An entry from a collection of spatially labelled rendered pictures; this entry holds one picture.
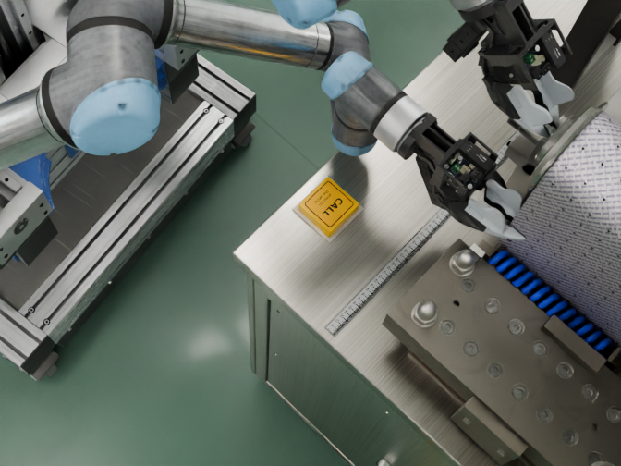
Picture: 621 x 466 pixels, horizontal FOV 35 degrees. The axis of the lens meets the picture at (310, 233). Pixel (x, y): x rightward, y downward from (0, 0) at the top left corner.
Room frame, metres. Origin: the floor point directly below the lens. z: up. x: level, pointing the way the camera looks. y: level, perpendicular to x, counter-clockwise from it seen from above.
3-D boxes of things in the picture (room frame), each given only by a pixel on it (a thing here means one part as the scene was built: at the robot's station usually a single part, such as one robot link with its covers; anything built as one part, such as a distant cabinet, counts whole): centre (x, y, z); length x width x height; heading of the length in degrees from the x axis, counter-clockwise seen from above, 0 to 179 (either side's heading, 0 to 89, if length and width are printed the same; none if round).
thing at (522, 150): (0.62, -0.29, 1.05); 0.06 x 0.05 x 0.31; 54
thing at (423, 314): (0.38, -0.18, 1.05); 0.04 x 0.04 x 0.04
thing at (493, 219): (0.51, -0.25, 1.12); 0.09 x 0.03 x 0.06; 53
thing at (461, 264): (0.47, -0.22, 1.05); 0.04 x 0.04 x 0.04
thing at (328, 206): (0.57, -0.02, 0.91); 0.07 x 0.07 x 0.02; 54
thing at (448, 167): (0.59, -0.18, 1.12); 0.12 x 0.08 x 0.09; 54
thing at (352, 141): (0.69, -0.04, 1.01); 0.11 x 0.08 x 0.11; 15
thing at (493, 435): (0.24, -0.29, 0.96); 0.10 x 0.03 x 0.11; 54
